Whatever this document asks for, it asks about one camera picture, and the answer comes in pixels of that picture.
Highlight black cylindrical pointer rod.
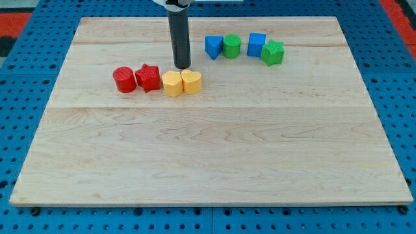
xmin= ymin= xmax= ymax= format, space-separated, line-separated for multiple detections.
xmin=168 ymin=9 xmax=191 ymax=69

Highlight red star block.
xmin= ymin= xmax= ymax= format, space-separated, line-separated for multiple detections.
xmin=135 ymin=64 xmax=161 ymax=93

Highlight green star block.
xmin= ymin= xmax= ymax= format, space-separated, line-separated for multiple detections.
xmin=260 ymin=39 xmax=285 ymax=66

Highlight blue triangle block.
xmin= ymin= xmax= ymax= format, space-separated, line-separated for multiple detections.
xmin=205 ymin=36 xmax=224 ymax=60

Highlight green cylinder block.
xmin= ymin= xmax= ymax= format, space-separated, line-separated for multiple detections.
xmin=222 ymin=34 xmax=241 ymax=59

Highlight yellow pentagon block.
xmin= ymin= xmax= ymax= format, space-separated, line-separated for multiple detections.
xmin=162 ymin=71 xmax=183 ymax=97

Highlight yellow heart block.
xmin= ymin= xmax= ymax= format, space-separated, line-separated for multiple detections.
xmin=181 ymin=70 xmax=202 ymax=95

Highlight red cylinder block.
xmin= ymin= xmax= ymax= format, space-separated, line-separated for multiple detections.
xmin=112 ymin=66 xmax=137 ymax=93

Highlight blue cube block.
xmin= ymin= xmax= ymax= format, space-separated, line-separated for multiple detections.
xmin=247 ymin=32 xmax=267 ymax=58

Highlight light wooden board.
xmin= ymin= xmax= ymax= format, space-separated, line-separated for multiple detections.
xmin=10 ymin=16 xmax=413 ymax=207

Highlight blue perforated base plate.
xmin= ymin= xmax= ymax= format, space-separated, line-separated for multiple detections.
xmin=1 ymin=1 xmax=415 ymax=233

